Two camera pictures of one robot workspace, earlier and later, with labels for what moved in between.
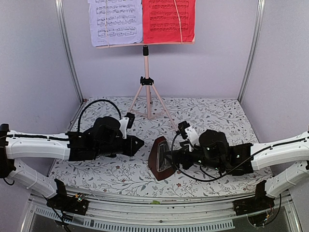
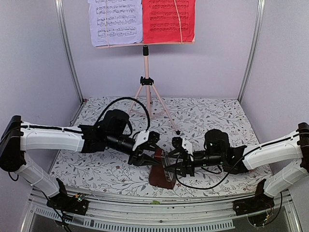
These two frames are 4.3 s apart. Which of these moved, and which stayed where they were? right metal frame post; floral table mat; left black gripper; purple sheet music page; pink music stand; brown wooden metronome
Moved: brown wooden metronome; left black gripper
Stayed: floral table mat; pink music stand; purple sheet music page; right metal frame post
